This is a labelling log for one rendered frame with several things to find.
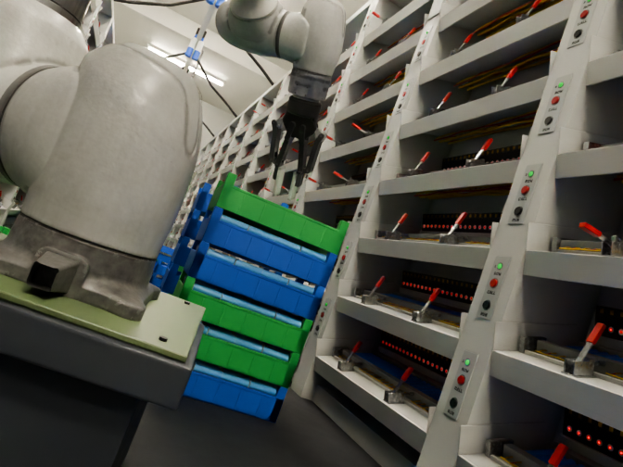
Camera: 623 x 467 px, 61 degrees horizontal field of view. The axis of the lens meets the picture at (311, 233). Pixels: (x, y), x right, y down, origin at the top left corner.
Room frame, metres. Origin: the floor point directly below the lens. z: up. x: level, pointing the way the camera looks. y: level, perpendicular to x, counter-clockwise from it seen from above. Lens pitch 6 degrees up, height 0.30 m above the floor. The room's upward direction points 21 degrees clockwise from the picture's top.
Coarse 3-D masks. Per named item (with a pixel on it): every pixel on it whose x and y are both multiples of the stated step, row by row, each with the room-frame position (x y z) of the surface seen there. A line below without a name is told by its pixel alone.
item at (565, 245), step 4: (564, 240) 0.91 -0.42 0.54; (568, 240) 0.90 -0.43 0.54; (564, 244) 0.91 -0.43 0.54; (568, 244) 0.90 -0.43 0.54; (572, 244) 0.89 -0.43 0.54; (576, 244) 0.89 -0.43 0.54; (580, 244) 0.88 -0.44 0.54; (584, 244) 0.87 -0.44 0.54; (588, 244) 0.86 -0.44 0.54; (592, 244) 0.85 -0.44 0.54; (596, 244) 0.85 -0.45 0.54; (600, 244) 0.84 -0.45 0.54; (560, 248) 0.90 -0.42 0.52; (564, 248) 0.89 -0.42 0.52; (568, 248) 0.88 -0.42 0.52; (572, 248) 0.87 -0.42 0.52; (576, 248) 0.87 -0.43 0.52; (580, 248) 0.88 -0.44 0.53; (584, 248) 0.86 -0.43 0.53; (588, 248) 0.86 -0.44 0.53; (592, 248) 0.85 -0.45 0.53; (596, 248) 0.84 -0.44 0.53; (600, 248) 0.84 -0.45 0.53
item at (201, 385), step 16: (192, 384) 1.15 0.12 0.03; (208, 384) 1.16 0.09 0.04; (224, 384) 1.17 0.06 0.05; (208, 400) 1.16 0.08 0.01; (224, 400) 1.17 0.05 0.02; (240, 400) 1.18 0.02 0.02; (256, 400) 1.19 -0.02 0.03; (272, 400) 1.20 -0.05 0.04; (256, 416) 1.19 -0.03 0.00; (272, 416) 1.20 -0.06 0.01
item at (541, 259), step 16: (528, 224) 0.92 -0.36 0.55; (544, 224) 0.93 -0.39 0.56; (528, 240) 0.92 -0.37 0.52; (544, 240) 0.93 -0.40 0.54; (560, 240) 0.92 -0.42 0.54; (576, 240) 0.93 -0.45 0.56; (592, 240) 0.97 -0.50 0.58; (528, 256) 0.92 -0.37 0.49; (544, 256) 0.88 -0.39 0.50; (560, 256) 0.85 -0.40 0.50; (576, 256) 0.82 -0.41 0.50; (592, 256) 0.79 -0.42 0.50; (528, 272) 0.92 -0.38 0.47; (544, 272) 0.88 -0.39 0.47; (560, 272) 0.85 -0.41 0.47; (576, 272) 0.82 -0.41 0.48; (592, 272) 0.79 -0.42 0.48; (608, 272) 0.76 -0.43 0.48
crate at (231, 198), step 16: (224, 192) 1.13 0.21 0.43; (240, 192) 1.14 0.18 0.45; (208, 208) 1.29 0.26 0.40; (224, 208) 1.13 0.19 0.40; (240, 208) 1.14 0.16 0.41; (256, 208) 1.15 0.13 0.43; (272, 208) 1.16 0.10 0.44; (256, 224) 1.21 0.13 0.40; (272, 224) 1.16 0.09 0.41; (288, 224) 1.17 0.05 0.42; (304, 224) 1.18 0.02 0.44; (320, 224) 1.19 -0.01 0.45; (288, 240) 1.31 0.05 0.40; (304, 240) 1.18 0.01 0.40; (320, 240) 1.19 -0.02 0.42; (336, 240) 1.20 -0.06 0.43
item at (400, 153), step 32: (448, 0) 1.59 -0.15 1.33; (448, 32) 1.60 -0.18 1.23; (416, 64) 1.63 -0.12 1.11; (416, 96) 1.59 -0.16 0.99; (384, 160) 1.61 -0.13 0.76; (416, 160) 1.62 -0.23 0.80; (416, 192) 1.63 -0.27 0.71; (352, 224) 1.66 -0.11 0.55; (416, 224) 1.64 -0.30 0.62; (352, 256) 1.59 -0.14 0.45; (384, 256) 1.62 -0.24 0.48; (352, 320) 1.61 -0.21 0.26; (320, 384) 1.60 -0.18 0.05
